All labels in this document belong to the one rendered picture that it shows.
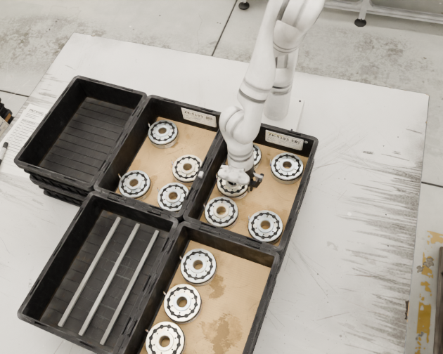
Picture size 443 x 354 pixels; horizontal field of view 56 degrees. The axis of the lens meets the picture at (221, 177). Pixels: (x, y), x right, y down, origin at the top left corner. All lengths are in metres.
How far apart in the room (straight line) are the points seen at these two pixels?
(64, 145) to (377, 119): 1.17
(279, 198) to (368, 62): 1.76
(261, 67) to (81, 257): 0.78
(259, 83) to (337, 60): 1.96
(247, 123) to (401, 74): 2.00
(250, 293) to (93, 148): 0.74
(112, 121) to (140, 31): 1.69
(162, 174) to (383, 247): 0.76
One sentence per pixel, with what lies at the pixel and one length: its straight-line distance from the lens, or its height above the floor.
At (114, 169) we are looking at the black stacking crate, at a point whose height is 0.90.
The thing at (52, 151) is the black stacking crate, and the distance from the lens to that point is 1.60.
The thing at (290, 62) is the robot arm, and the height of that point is 1.08.
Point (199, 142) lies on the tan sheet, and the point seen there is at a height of 0.83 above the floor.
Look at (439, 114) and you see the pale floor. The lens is 2.78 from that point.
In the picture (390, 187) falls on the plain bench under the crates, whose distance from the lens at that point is 1.57.
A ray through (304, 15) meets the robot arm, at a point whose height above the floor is 1.43.
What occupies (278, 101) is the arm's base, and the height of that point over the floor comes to 0.90.
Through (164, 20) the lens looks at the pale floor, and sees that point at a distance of 3.27.
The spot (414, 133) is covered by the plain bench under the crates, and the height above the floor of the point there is 0.70.
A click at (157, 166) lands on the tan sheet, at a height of 0.83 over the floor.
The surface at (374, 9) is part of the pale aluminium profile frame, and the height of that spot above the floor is 0.14.
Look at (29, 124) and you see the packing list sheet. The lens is 1.90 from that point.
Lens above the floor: 2.01
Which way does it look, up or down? 59 degrees down
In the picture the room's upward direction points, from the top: 8 degrees counter-clockwise
